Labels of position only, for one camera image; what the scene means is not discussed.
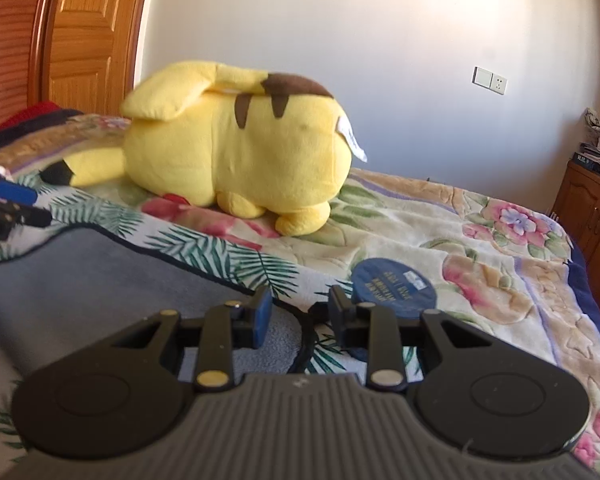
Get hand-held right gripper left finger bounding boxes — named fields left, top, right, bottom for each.
left=107, top=287, right=274, bottom=395

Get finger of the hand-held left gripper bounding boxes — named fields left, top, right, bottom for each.
left=0, top=160, right=37, bottom=206
left=0, top=198, right=54, bottom=241

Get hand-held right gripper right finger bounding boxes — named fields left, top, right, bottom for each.
left=328, top=285, right=496, bottom=392

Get grey towel with dark border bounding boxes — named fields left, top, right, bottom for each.
left=0, top=224, right=313, bottom=377

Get round blue tin lid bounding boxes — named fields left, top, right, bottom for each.
left=351, top=258, right=437, bottom=361

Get red and dark blanket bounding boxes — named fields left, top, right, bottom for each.
left=0, top=101, right=83, bottom=157

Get floral blanket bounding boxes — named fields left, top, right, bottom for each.
left=0, top=112, right=600, bottom=480

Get wooden louvered panel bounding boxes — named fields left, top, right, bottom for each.
left=0, top=0, right=61, bottom=137

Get yellow plush toy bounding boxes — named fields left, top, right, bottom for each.
left=40, top=60, right=368, bottom=237

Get wooden door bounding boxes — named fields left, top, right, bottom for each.
left=39, top=0, right=156, bottom=117

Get wooden cabinet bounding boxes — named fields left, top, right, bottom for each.
left=550, top=160, right=600, bottom=306

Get dark blue book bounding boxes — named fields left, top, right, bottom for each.
left=571, top=143, right=600, bottom=180

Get white wall switch and socket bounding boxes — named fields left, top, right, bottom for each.
left=472, top=66, right=509, bottom=96

